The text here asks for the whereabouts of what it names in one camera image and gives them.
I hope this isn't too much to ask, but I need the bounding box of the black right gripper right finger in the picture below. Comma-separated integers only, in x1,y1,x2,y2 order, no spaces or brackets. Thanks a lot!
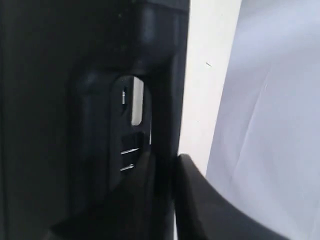
174,154,320,240

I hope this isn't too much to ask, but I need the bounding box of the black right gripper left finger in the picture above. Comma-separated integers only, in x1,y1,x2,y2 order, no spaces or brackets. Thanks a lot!
45,152,175,240

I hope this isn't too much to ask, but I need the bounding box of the black plastic tool case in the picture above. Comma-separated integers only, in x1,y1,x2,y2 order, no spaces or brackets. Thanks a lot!
0,0,190,240

